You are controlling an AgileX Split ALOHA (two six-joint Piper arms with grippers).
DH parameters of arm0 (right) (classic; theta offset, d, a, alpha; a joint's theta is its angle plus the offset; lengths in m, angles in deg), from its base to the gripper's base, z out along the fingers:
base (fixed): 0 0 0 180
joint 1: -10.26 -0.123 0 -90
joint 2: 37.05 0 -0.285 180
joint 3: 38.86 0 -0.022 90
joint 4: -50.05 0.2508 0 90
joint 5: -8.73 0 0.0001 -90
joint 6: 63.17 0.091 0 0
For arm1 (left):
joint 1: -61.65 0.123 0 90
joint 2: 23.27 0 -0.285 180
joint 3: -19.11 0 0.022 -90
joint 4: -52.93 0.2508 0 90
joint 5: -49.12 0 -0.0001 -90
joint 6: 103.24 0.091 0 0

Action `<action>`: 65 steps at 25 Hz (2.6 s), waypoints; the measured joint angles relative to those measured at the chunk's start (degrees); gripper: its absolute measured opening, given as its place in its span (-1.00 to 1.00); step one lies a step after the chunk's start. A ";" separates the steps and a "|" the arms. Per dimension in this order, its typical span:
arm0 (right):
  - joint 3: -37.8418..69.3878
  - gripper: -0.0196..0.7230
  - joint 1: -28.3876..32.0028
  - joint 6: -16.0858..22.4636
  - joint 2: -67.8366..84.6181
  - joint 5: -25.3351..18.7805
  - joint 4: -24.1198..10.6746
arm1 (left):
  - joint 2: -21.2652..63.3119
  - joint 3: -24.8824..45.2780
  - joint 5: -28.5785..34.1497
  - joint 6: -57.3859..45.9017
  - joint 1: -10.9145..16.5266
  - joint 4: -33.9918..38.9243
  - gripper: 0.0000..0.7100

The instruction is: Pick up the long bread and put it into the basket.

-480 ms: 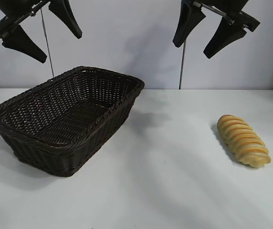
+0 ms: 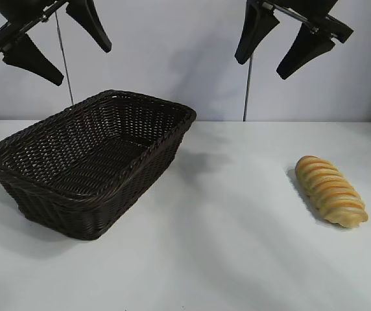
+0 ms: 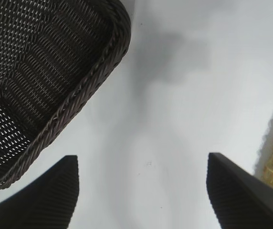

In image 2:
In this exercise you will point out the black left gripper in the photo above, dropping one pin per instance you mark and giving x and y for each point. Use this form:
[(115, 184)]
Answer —
[(20, 19)]

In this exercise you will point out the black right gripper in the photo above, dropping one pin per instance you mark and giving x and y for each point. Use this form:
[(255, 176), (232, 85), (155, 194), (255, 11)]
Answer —
[(302, 9)]

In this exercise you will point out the dark brown woven basket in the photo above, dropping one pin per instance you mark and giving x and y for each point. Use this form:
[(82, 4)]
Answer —
[(75, 155)]

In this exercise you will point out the long twisted bread loaf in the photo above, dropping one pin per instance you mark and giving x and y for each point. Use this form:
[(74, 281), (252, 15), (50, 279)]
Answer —
[(328, 191)]

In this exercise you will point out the thin metal rod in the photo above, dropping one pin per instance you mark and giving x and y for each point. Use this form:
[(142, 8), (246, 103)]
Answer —
[(65, 64), (246, 90)]

